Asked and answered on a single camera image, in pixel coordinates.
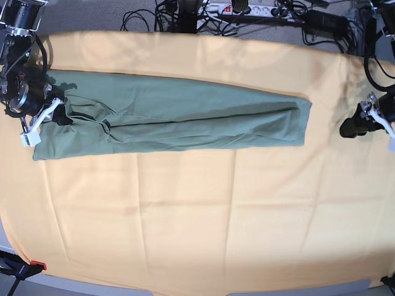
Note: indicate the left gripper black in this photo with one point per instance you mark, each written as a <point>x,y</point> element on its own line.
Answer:
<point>357,125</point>

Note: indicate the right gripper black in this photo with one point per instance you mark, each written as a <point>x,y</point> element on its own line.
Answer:
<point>27,99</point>

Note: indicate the green T-shirt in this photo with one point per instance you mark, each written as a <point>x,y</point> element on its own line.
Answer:
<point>118,113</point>

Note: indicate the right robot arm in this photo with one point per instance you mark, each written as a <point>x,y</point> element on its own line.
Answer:
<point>23,56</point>

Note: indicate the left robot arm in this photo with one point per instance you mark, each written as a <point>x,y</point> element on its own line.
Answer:
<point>378,45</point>

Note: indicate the yellow table cloth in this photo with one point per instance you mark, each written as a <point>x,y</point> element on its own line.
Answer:
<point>210,222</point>

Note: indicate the black power adapter brick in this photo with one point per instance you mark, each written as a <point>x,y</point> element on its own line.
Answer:
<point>326,22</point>

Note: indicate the blue clamp with red pad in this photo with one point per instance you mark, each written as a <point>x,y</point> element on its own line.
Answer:
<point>15,266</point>

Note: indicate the black clamp at right corner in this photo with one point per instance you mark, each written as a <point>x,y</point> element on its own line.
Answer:
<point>389,281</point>

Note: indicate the white power strip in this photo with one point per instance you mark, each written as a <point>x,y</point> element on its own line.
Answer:
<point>253,12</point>

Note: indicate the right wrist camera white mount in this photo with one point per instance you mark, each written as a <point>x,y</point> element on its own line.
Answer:
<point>30,135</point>

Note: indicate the black central stand post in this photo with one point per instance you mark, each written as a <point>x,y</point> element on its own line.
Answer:
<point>187,16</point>

